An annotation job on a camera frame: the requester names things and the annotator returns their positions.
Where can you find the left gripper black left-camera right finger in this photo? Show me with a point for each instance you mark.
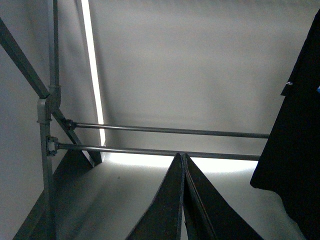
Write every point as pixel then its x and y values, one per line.
pixel 207 214

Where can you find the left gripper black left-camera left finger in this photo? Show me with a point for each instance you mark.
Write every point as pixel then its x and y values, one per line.
pixel 163 218

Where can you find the black printed t-shirt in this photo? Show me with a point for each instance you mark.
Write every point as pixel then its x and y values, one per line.
pixel 290 161

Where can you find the lower grey rack rod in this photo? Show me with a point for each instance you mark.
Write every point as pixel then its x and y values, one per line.
pixel 156 152

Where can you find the grey rack rod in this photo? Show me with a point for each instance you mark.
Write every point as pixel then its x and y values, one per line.
pixel 156 152
pixel 169 130

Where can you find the upper grey rack rod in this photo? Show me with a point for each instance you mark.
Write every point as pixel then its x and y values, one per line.
pixel 169 130

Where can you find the grey rack frame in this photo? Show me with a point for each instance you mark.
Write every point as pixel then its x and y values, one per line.
pixel 43 43

